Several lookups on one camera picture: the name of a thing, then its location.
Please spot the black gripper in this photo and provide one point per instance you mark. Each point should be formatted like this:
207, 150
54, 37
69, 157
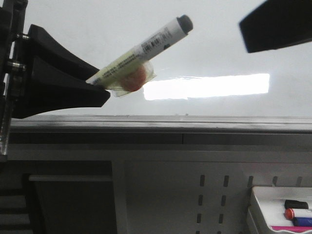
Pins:
55, 78

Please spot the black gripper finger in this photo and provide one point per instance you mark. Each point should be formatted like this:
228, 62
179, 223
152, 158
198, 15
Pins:
277, 24

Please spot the white black-tipped whiteboard marker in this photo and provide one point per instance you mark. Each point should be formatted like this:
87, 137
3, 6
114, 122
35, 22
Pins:
132, 70

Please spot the grey whiteboard tray ledge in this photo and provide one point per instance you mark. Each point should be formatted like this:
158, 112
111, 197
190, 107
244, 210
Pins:
291, 131

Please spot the white whiteboard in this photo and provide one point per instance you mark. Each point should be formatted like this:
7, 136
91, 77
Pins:
208, 73

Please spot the dark monitor-like panel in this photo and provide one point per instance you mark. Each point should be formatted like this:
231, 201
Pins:
76, 204

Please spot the white slotted pegboard panel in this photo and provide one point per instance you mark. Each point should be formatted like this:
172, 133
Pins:
184, 197

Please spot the white plastic storage bin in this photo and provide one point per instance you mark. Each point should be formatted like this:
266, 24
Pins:
267, 208

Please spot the red-capped marker in bin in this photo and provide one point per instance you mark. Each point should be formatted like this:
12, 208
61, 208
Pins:
297, 213

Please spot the blue-capped marker in bin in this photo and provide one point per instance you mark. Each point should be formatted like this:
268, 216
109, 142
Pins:
302, 221

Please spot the pink item in bin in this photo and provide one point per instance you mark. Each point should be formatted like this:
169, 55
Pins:
296, 229

